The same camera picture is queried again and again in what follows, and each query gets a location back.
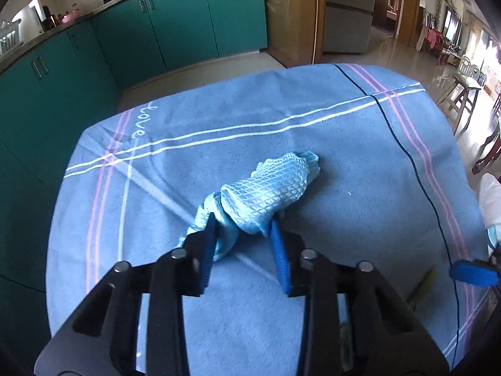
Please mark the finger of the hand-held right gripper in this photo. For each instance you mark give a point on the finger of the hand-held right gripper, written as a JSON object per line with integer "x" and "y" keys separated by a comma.
{"x": 471, "y": 274}

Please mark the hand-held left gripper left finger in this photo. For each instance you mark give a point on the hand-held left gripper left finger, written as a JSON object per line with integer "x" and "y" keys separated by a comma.
{"x": 209, "y": 243}

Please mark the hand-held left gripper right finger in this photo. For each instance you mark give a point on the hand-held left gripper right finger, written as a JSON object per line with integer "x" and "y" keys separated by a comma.
{"x": 278, "y": 250}

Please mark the light blue mesh cloth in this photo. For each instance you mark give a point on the light blue mesh cloth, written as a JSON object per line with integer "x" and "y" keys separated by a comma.
{"x": 270, "y": 188}

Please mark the yellow green pen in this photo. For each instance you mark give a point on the yellow green pen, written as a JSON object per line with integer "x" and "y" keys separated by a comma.
{"x": 422, "y": 288}

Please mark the blue striped tablecloth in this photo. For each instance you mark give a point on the blue striped tablecloth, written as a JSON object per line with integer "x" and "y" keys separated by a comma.
{"x": 235, "y": 125}

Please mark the dark wooden chair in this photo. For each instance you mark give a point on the dark wooden chair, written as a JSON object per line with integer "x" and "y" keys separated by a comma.
{"x": 489, "y": 149}

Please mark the light wooden chair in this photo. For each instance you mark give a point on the light wooden chair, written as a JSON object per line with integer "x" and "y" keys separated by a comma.
{"x": 464, "y": 90}

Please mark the teal kitchen cabinet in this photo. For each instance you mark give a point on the teal kitchen cabinet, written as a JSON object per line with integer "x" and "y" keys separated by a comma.
{"x": 176, "y": 23}

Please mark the grey refrigerator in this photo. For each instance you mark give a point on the grey refrigerator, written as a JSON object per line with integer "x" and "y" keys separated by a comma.
{"x": 348, "y": 11}

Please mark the pink pot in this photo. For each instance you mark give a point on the pink pot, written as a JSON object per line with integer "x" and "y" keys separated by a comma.
{"x": 71, "y": 15}

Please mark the white dish rack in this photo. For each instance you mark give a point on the white dish rack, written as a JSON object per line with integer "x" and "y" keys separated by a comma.
{"x": 8, "y": 37}

